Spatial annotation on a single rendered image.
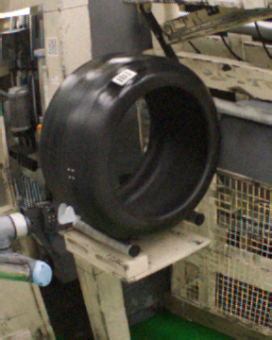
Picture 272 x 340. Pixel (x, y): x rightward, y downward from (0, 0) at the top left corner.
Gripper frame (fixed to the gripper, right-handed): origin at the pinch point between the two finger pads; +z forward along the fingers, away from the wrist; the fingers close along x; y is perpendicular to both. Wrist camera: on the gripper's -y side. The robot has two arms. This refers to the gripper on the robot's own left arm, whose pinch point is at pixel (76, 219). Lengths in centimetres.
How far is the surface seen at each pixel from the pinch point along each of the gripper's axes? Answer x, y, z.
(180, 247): -7.0, -17.1, 36.5
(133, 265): -10.9, -15.7, 12.9
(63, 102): 4.8, 34.8, -0.5
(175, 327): 36, -93, 78
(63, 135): -1.1, 26.4, -4.2
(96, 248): 5.2, -14.4, 10.4
